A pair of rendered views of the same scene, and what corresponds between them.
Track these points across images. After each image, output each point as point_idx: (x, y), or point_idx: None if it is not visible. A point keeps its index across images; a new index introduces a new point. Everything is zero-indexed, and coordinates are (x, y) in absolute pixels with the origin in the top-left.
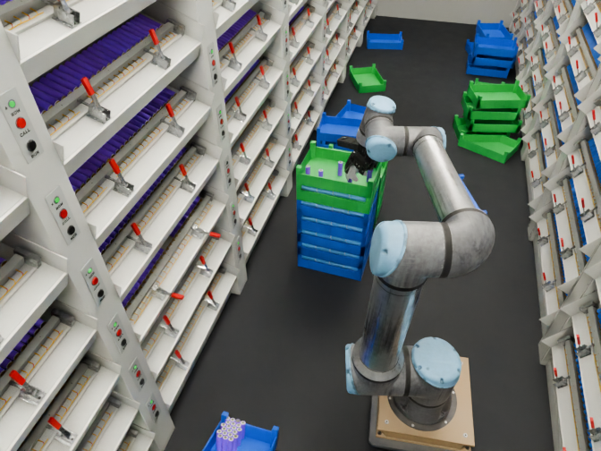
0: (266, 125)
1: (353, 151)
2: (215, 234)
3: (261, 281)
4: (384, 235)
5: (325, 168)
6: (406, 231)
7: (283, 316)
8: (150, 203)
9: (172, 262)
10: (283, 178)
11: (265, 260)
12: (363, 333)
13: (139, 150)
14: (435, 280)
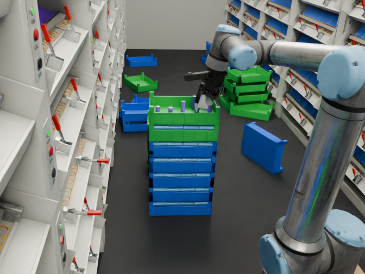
0: (101, 87)
1: (203, 80)
2: (103, 160)
3: (120, 235)
4: (346, 53)
5: (168, 112)
6: (362, 47)
7: (156, 259)
8: (52, 112)
9: (70, 187)
10: (108, 147)
11: (115, 218)
12: (296, 201)
13: (46, 44)
14: (268, 201)
